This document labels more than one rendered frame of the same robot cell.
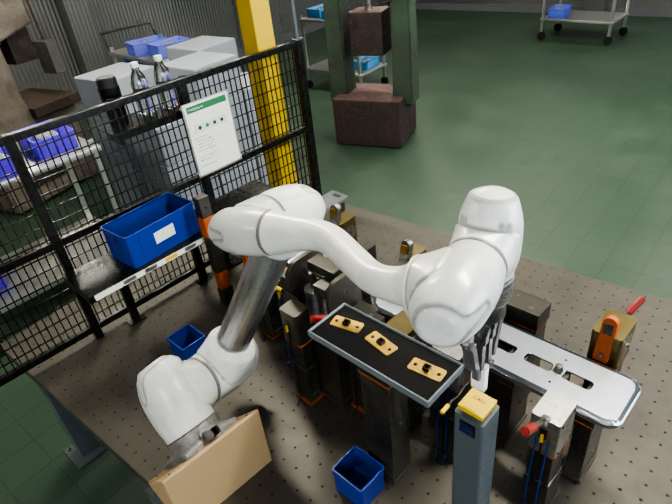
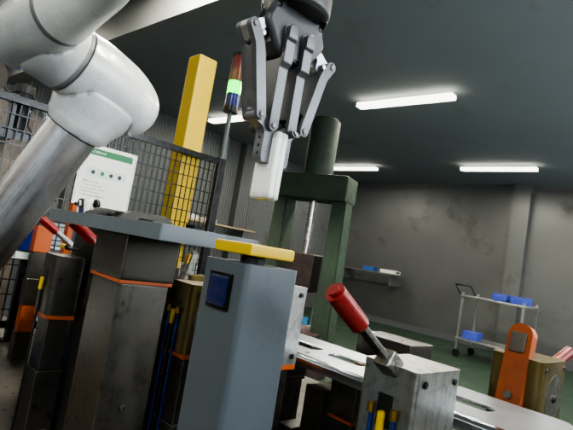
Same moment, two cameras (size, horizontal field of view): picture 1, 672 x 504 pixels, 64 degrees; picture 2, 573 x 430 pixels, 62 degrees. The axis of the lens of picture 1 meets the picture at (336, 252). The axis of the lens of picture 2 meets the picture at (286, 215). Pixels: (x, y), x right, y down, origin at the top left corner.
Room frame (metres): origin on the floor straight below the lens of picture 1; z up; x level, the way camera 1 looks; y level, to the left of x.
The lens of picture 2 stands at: (0.24, -0.28, 1.16)
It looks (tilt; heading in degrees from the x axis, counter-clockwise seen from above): 5 degrees up; 0
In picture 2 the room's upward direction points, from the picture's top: 9 degrees clockwise
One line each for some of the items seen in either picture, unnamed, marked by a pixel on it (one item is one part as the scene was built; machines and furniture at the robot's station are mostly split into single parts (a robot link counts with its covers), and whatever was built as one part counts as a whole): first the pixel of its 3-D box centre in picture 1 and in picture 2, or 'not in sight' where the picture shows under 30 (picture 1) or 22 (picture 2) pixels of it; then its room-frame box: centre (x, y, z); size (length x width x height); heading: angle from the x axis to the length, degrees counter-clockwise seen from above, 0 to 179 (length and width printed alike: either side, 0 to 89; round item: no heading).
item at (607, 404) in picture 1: (401, 296); (225, 317); (1.32, -0.19, 1.00); 1.38 x 0.22 x 0.02; 43
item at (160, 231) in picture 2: (381, 349); (140, 228); (0.93, -0.08, 1.16); 0.37 x 0.14 x 0.02; 43
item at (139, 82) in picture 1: (141, 89); not in sight; (2.08, 0.66, 1.53); 0.07 x 0.07 x 0.20
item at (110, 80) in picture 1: (113, 101); (20, 109); (1.99, 0.75, 1.52); 0.07 x 0.07 x 0.18
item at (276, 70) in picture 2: (478, 346); (274, 79); (0.73, -0.25, 1.33); 0.04 x 0.01 x 0.11; 43
